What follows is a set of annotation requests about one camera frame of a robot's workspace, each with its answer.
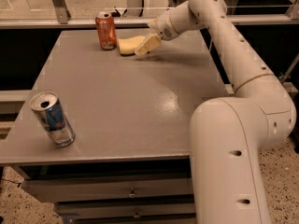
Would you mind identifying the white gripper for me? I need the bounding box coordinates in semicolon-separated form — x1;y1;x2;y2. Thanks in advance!
135;11;179;56

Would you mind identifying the yellow sponge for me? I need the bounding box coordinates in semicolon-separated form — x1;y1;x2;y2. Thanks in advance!
118;35;145;55

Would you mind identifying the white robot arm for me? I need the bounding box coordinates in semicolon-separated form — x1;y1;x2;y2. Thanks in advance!
135;0;296;224

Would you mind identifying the red coke can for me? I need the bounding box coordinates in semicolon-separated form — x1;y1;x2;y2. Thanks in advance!
95;11;117;50

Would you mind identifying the blue silver energy drink can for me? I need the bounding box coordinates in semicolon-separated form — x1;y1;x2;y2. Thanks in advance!
30;91;75;147

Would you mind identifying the grey drawer cabinet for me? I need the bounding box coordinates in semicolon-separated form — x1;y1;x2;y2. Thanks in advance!
0;30;225;224

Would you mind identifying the grey metal railing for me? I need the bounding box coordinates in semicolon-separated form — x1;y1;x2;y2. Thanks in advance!
0;0;299;30

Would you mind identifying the top grey drawer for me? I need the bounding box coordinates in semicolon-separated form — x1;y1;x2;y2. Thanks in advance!
22;174;192;203

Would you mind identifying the grey drawer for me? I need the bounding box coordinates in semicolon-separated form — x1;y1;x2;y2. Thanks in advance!
22;174;192;203
57;198;195;220

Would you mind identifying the middle grey drawer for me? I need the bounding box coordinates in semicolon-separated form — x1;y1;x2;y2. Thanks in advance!
57;198;195;220

